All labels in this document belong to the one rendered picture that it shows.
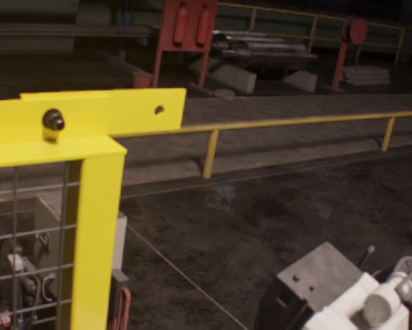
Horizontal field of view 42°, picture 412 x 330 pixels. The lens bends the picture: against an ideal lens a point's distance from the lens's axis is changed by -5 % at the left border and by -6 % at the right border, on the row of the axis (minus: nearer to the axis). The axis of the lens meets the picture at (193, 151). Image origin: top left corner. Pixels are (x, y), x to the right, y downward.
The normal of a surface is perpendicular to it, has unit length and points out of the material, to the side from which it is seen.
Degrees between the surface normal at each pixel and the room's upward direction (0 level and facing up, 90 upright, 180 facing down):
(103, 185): 90
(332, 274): 18
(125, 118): 90
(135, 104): 90
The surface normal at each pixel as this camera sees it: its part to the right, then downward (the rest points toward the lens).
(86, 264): 0.58, 0.36
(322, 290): 0.29, -0.77
